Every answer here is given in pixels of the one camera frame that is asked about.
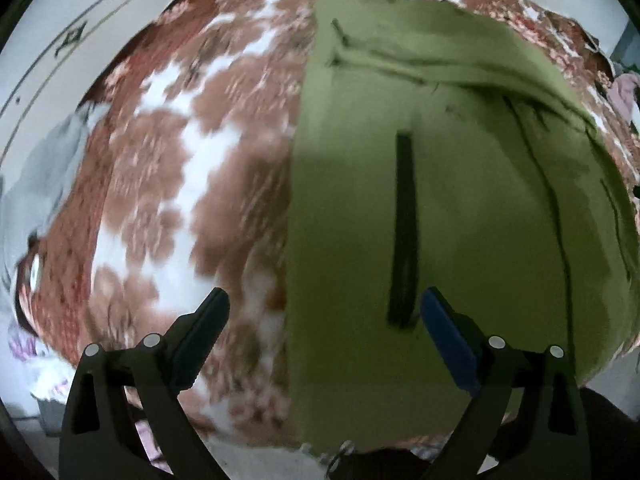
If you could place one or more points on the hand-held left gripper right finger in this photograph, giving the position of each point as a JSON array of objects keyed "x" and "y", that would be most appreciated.
[{"x": 450, "y": 340}]

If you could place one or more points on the white panel with black ornament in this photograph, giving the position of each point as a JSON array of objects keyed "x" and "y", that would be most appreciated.
[{"x": 50, "y": 75}]

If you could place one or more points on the pink cloth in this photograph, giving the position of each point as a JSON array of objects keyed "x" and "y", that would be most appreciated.
[{"x": 625, "y": 97}]

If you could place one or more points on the green hooded jacket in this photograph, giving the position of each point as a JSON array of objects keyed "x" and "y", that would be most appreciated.
[{"x": 475, "y": 210}]

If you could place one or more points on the grey cloth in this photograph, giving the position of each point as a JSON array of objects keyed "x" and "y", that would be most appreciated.
[{"x": 45, "y": 185}]

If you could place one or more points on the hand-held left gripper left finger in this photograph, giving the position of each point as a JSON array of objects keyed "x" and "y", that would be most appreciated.
[{"x": 200, "y": 340}]

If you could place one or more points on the floral blanket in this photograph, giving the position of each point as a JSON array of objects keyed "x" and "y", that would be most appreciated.
[{"x": 175, "y": 185}]

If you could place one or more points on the purple patterned cloth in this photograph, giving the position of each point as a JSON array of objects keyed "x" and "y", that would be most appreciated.
[{"x": 35, "y": 355}]

